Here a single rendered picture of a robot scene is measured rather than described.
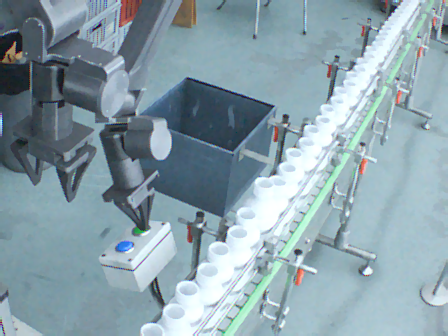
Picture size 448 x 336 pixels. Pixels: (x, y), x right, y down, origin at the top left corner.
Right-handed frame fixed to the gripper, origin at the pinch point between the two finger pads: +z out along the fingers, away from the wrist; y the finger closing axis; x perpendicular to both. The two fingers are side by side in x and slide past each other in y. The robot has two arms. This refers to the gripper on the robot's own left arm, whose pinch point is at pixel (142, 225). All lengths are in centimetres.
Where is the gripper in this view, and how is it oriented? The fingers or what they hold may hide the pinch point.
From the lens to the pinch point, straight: 125.9
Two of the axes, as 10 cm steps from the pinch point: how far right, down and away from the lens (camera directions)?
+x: -8.8, -0.2, 4.8
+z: 2.1, 8.8, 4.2
